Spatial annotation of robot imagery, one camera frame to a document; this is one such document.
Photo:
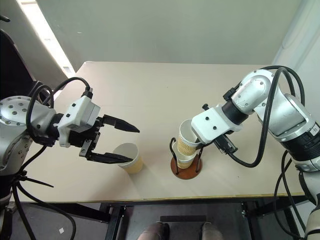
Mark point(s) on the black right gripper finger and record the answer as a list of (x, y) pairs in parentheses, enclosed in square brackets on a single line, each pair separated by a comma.
[(199, 145)]

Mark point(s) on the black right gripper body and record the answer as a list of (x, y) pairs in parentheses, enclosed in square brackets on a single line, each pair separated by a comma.
[(226, 145)]

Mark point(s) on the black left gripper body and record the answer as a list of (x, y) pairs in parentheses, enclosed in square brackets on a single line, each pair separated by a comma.
[(86, 138)]

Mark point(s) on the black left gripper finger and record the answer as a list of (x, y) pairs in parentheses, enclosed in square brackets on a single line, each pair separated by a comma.
[(122, 125), (110, 158)]

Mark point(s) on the tan white paper cup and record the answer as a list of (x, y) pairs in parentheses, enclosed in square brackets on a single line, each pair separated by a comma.
[(132, 162), (186, 157), (186, 147)]

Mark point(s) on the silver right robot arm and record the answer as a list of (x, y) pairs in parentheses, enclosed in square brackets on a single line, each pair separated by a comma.
[(287, 115)]

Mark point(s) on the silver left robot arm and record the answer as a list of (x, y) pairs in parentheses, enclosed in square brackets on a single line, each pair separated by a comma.
[(15, 117)]

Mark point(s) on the black zip tie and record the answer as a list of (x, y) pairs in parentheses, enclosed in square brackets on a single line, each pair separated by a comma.
[(37, 182)]

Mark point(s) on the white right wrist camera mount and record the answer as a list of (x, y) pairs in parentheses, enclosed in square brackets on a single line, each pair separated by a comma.
[(212, 122)]

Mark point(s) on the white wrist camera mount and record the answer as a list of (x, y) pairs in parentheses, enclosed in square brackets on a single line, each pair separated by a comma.
[(81, 112), (212, 122)]

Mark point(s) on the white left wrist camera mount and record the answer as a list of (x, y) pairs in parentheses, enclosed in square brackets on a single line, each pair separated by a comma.
[(81, 112)]

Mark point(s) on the black metal table frame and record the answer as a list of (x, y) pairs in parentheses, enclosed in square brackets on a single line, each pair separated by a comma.
[(117, 215)]

